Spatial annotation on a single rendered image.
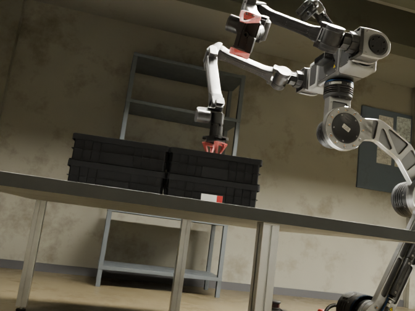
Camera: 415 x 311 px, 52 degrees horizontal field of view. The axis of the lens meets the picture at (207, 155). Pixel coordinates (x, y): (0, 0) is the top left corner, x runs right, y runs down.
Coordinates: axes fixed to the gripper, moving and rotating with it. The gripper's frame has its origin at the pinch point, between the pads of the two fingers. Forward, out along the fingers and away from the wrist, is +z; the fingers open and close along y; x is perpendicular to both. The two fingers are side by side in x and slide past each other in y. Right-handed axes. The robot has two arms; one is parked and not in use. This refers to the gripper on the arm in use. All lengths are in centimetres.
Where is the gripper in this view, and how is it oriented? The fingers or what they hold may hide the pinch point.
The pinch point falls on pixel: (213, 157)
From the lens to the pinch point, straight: 184.7
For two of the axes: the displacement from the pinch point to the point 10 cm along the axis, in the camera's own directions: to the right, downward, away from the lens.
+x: 6.9, 1.8, 7.0
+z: -1.2, 9.8, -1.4
